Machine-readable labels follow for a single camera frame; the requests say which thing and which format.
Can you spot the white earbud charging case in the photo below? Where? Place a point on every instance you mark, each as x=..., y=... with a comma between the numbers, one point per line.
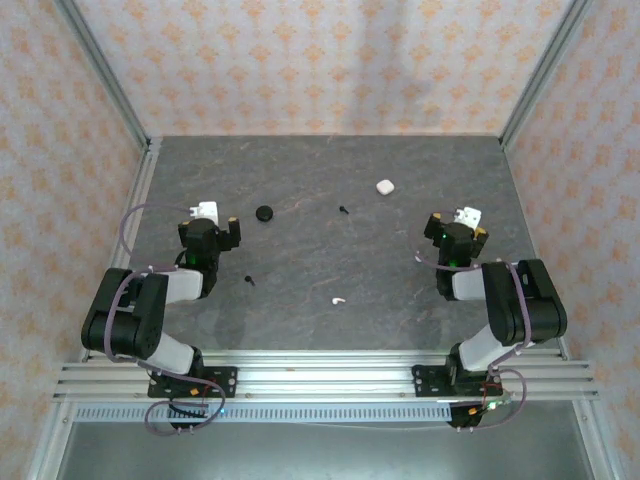
x=384, y=187

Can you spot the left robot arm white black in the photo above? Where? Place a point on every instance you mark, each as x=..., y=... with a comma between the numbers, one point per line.
x=125, y=320

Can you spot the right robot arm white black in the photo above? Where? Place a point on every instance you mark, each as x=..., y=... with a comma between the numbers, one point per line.
x=525, y=310

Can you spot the black round charging case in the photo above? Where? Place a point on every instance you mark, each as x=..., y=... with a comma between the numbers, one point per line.
x=264, y=213

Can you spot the grey metal lower panel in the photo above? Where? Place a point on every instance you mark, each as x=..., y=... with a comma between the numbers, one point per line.
x=320, y=455

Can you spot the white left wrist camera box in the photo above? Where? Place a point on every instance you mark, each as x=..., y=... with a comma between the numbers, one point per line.
x=208, y=211

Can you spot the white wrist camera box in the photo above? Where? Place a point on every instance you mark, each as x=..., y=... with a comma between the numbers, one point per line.
x=470, y=216
x=208, y=211

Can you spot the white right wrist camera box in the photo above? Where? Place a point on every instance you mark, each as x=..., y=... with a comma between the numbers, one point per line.
x=470, y=216

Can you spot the aluminium side rail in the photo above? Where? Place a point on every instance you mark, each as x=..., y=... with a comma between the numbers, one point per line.
x=137, y=200

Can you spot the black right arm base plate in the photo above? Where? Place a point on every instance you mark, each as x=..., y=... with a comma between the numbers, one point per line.
x=427, y=382

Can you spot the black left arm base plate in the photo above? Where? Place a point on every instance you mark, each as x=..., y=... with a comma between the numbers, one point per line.
x=227, y=382

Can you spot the aluminium frame post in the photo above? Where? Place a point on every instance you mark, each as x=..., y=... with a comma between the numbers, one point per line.
x=545, y=70
x=100, y=70

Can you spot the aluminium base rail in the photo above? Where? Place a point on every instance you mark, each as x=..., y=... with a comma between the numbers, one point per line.
x=325, y=372

